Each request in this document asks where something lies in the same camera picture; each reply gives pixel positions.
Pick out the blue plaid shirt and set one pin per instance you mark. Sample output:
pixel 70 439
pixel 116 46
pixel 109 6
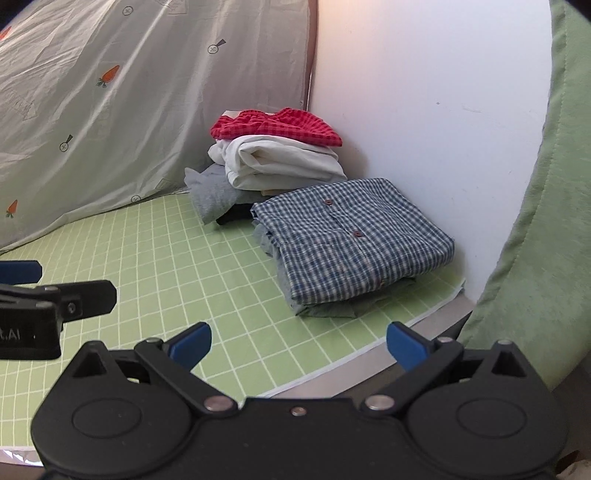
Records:
pixel 351 240

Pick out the grey carrot-print quilt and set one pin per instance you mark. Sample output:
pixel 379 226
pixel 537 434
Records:
pixel 115 115

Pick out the green grid mat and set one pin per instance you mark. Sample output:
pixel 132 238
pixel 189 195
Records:
pixel 184 277

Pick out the black garment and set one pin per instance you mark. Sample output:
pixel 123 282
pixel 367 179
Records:
pixel 235 213

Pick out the white garment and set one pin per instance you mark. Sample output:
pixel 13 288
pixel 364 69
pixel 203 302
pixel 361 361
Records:
pixel 277 161

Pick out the red checked garment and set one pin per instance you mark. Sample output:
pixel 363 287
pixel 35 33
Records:
pixel 277 127

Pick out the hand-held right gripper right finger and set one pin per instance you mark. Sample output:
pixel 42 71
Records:
pixel 406 346

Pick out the light grey garment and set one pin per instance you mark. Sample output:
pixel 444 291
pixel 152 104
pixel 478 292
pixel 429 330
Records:
pixel 323 310

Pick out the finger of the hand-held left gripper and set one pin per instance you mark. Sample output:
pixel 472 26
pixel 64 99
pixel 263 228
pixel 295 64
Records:
pixel 18 271
pixel 87 297

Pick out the green plush cloth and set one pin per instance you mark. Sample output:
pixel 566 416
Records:
pixel 545 230

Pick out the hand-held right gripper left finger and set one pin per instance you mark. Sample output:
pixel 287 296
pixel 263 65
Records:
pixel 189 346

